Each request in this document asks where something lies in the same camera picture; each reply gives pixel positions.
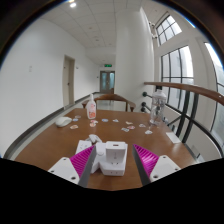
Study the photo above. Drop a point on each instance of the white paper card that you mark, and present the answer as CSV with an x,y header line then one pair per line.
x,y
173,137

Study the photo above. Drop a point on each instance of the small high window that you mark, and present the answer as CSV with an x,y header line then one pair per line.
x,y
168,29

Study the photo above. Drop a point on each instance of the small colourful sticker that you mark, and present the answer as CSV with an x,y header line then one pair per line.
x,y
92,125
77,116
128,123
142,125
148,132
125,130
131,127
75,119
115,120
105,120
74,127
95,121

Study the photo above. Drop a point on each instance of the white wall switch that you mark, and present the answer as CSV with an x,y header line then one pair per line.
x,y
30,68

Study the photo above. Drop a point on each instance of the brown single door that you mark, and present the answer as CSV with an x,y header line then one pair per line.
x,y
68,81

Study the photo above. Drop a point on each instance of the tall black-framed window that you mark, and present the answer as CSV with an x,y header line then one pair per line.
x,y
176,73

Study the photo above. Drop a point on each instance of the hand sanitizer pump bottle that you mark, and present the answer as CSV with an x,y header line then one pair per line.
x,y
91,110

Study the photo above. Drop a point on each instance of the glazed double door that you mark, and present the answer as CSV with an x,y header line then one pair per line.
x,y
107,81

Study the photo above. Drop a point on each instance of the white cube power strip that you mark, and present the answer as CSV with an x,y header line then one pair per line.
x,y
82,146
111,168

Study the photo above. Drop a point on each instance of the clear plastic water bottle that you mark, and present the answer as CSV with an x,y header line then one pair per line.
x,y
157,108

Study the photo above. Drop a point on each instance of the large bright window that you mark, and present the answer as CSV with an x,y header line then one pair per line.
x,y
216,86

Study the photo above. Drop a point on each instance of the white computer mouse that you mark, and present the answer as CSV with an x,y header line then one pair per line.
x,y
63,121

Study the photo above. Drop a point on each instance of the white security camera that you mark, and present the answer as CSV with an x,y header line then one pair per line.
x,y
153,30

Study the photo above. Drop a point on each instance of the wooden chair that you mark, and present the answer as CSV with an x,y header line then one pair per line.
x,y
110,97

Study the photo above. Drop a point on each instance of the green exit sign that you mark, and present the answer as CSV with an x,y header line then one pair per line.
x,y
108,65

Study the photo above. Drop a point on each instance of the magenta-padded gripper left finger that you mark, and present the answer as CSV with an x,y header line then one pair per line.
x,y
63,168

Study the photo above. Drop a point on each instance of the wooden handrail with black posts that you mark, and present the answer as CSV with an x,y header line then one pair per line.
x,y
186,88

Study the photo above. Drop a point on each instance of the round ceiling light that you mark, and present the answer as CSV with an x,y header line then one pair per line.
x,y
73,5

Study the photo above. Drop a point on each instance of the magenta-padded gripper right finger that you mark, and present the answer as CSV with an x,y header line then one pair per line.
x,y
163,166

